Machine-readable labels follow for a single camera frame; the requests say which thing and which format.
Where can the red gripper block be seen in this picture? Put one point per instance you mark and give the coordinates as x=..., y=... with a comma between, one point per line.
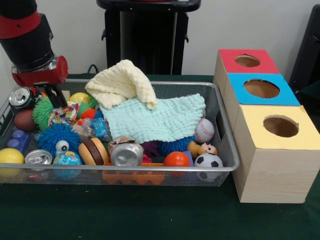
x=40, y=76

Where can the colourful paper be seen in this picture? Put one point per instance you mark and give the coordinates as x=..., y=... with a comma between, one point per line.
x=67, y=113

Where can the cream muslin cloth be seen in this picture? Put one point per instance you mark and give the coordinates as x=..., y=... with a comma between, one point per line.
x=120, y=82

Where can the light blue muslin cloth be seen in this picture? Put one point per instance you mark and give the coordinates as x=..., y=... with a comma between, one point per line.
x=155, y=120

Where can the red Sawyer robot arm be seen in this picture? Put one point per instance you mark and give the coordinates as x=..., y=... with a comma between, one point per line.
x=25, y=45

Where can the shallow metal mesh bin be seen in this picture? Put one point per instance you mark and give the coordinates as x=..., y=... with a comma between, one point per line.
x=175, y=86

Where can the wooden box with three holes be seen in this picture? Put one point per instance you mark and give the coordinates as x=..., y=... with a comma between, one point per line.
x=275, y=170

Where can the large green spiky ball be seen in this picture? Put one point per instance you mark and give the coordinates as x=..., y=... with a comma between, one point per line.
x=42, y=113

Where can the dark blue spiky ball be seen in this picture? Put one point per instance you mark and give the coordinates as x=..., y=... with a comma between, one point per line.
x=52, y=136

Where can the globe print ball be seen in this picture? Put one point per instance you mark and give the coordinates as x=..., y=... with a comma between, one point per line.
x=67, y=160

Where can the toy hamburger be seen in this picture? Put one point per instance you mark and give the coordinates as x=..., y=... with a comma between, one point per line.
x=92, y=152

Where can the crushed silver can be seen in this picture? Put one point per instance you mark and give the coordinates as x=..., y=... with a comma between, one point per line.
x=126, y=153

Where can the orange ball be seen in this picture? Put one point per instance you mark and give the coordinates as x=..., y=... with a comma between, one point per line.
x=177, y=160

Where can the dark green tablecloth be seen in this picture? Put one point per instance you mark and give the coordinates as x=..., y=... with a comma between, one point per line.
x=150, y=215
x=311, y=100

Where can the white baseball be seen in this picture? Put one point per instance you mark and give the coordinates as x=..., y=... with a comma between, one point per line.
x=204, y=130

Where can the black and white soccer ball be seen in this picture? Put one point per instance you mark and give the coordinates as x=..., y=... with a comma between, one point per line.
x=208, y=162

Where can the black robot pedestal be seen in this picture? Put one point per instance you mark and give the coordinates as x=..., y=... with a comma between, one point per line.
x=140, y=37

